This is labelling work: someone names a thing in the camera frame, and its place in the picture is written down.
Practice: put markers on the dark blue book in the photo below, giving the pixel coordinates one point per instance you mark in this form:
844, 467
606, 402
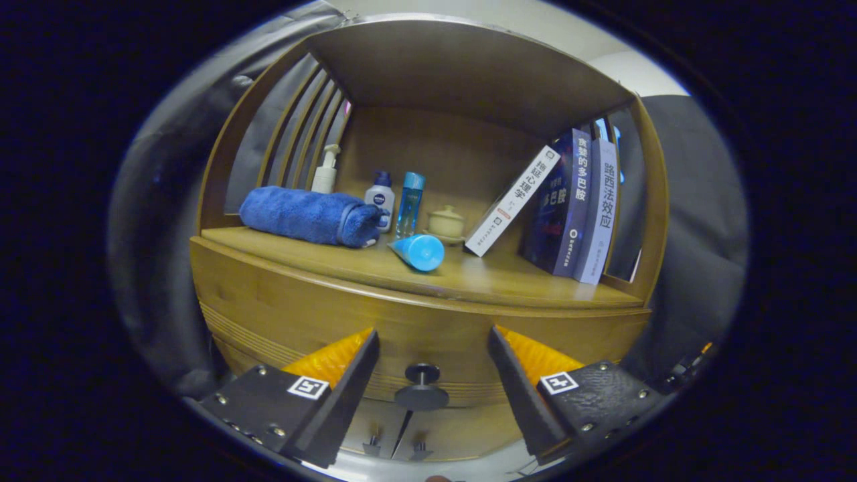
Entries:
566, 201

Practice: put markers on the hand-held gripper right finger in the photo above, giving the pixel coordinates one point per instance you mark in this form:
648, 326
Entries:
525, 402

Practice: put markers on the black round drawer knob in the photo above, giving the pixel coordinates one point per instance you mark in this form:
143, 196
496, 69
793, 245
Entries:
422, 395

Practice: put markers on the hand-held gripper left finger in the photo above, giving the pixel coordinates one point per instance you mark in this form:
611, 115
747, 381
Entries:
341, 408

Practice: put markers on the pale lilac book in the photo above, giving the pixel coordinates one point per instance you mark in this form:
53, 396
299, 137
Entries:
599, 207

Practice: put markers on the clear blue bottle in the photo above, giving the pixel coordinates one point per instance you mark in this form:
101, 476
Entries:
410, 201

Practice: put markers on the wooden cabinet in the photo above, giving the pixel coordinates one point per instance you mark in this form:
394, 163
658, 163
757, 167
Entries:
469, 67

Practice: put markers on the white pump bottle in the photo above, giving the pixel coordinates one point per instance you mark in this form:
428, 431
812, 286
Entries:
325, 179

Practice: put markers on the wooden drawer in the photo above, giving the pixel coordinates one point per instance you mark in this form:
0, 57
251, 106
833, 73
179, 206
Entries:
428, 335

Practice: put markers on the black backdrop cloth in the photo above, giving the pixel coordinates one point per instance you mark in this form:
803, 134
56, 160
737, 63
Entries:
689, 234

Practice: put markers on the blue rolled towel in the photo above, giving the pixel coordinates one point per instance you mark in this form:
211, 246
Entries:
301, 214

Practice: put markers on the white bottle with blue cap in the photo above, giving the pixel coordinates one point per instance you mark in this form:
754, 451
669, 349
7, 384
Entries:
380, 197

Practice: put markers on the white book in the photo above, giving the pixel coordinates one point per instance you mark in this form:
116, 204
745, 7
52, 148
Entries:
512, 201

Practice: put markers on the beige lidded ceramic cup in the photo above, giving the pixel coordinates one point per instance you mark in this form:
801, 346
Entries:
446, 223

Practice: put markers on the blue and white tube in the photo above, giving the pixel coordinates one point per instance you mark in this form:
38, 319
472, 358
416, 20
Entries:
422, 253

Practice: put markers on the wooden cabinet door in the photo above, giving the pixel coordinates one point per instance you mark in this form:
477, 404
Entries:
378, 422
469, 432

